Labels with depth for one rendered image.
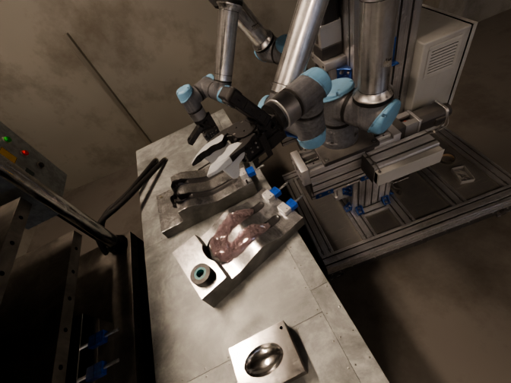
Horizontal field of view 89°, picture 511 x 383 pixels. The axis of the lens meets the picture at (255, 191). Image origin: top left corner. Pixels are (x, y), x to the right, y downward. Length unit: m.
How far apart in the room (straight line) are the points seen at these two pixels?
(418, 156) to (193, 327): 1.07
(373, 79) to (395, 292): 1.36
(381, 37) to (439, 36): 0.52
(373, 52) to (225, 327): 0.99
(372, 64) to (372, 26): 0.09
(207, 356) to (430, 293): 1.34
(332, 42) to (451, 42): 0.43
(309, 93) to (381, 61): 0.27
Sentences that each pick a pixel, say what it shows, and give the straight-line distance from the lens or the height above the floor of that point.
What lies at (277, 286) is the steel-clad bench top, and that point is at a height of 0.80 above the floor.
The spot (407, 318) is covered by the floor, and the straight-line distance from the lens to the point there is 1.86.
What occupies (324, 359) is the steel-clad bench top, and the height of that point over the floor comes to 0.80.
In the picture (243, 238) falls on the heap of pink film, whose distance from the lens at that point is 1.05.
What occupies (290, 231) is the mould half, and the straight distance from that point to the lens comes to 1.10.
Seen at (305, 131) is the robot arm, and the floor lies 1.35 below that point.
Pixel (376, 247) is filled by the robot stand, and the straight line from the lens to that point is 1.76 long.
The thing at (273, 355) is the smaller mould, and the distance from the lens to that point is 0.97.
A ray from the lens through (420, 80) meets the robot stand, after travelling 1.33.
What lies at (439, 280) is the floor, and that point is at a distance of 1.97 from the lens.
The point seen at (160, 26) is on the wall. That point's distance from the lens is 2.84.
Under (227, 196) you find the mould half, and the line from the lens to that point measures 1.25.
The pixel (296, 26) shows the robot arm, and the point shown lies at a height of 1.52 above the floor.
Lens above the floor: 1.78
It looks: 48 degrees down
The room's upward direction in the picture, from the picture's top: 25 degrees counter-clockwise
